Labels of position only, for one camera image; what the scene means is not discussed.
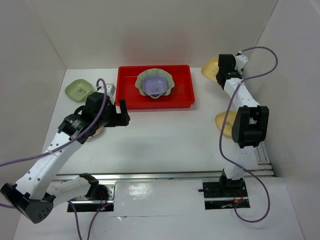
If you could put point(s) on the red plastic bin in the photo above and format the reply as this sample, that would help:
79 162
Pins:
181 96

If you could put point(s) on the far green square plate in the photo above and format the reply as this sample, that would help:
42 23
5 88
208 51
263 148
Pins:
79 90

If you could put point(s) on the front aluminium rail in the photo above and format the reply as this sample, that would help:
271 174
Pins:
159 176

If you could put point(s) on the large green scalloped bowl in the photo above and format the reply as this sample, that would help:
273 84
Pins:
154 72

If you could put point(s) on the brown square plate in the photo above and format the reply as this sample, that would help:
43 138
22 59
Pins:
97 131

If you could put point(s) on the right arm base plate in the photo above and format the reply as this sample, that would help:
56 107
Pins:
216 199

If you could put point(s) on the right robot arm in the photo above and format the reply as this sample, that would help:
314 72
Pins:
250 124

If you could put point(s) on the purple square plate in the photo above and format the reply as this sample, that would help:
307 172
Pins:
154 85

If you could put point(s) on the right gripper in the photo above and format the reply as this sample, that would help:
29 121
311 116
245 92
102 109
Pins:
234 70

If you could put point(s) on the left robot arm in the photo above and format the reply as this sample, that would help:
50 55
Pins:
34 195

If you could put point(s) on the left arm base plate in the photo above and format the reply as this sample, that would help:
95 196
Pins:
103 200

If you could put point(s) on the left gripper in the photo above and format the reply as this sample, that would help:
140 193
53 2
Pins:
116 119

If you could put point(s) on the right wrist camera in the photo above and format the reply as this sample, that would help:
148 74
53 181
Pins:
240 61

